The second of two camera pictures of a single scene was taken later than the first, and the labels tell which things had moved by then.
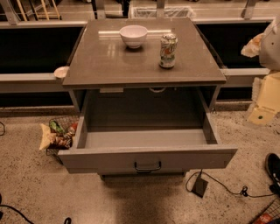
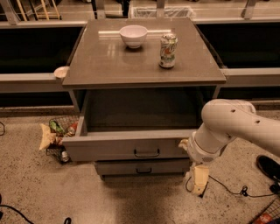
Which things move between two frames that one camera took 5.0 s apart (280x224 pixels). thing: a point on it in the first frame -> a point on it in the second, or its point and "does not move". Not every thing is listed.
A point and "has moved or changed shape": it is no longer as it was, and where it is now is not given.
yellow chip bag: [48, 136] does not move
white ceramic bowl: [133, 35] does not move
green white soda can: [168, 51] does not move
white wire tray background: [172, 12] does not move
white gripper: [271, 46] -> [196, 152]
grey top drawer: [145, 129] has moved or changed shape
